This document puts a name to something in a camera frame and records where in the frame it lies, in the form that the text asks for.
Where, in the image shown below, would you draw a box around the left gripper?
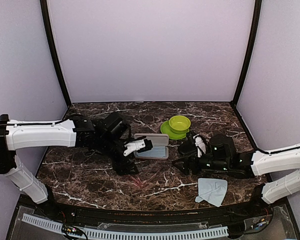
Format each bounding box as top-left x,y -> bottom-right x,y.
96,134 -> 139,176

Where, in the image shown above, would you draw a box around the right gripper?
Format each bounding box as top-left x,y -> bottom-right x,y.
172,148 -> 231,176

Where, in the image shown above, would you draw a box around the pink sunglasses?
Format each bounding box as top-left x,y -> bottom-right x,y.
129,175 -> 148,188

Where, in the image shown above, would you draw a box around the blue cleaning cloth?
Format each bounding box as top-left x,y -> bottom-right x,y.
138,146 -> 169,159
195,178 -> 228,207

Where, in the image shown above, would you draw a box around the pink glasses case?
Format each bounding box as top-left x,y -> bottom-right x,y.
134,133 -> 169,160

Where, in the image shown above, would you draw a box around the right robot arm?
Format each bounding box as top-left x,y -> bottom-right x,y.
172,131 -> 300,217

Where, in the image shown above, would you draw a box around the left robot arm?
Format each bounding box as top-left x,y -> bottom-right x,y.
0,112 -> 147,218

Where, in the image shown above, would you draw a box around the black glasses case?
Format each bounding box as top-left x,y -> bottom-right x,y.
177,140 -> 197,156

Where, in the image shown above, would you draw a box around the green bowl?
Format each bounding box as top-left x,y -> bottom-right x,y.
168,115 -> 191,134

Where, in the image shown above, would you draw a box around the green plate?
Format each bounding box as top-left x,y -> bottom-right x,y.
160,120 -> 190,140

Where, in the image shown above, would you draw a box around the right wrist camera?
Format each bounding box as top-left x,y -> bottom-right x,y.
186,131 -> 207,158

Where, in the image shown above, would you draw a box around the black table front rail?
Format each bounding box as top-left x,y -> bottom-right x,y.
33,201 -> 274,231

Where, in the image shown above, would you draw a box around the white slotted cable duct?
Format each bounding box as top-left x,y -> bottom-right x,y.
21,213 -> 229,240

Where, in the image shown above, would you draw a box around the right black frame post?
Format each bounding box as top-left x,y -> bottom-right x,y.
230,0 -> 263,109

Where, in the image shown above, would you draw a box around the black frame post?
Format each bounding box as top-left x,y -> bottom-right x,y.
230,0 -> 263,109
39,0 -> 72,108

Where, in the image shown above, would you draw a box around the left black frame post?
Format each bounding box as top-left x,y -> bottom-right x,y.
39,0 -> 72,108

